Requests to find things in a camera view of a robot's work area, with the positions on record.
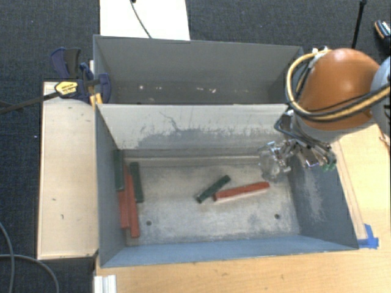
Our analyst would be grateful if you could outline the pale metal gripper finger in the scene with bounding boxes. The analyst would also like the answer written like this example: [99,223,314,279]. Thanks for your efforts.
[258,141,288,161]
[261,159,291,182]

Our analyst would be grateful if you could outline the red-brown flat block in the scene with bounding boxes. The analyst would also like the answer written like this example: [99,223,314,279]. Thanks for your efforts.
[123,164,141,239]
[118,190,131,230]
[211,181,271,204]

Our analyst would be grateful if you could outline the grey metal bin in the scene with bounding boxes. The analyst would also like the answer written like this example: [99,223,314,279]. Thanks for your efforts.
[92,34,360,269]

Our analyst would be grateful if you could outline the pale wood flat board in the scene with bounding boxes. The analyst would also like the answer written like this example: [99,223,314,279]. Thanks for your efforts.
[36,81,100,261]

